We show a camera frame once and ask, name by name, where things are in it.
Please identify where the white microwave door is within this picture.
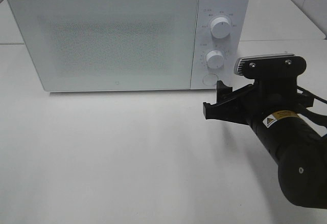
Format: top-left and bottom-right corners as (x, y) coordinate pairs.
(8, 0), (198, 92)

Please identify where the round white door button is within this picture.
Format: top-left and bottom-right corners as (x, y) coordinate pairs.
(202, 74), (219, 86)

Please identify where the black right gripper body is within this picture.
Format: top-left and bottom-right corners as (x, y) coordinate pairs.
(241, 77), (314, 132)

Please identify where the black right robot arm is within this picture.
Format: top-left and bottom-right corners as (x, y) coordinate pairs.
(203, 78), (326, 209)

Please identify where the white microwave knob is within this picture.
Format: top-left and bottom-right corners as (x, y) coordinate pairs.
(206, 50), (225, 69)
(210, 16), (231, 39)

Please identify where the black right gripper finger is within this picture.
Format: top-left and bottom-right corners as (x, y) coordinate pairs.
(203, 99), (248, 124)
(216, 81), (255, 105)

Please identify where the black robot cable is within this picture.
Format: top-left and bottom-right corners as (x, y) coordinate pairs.
(296, 85), (327, 127)

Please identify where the white microwave oven body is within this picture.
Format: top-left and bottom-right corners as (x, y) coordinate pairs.
(5, 0), (251, 95)

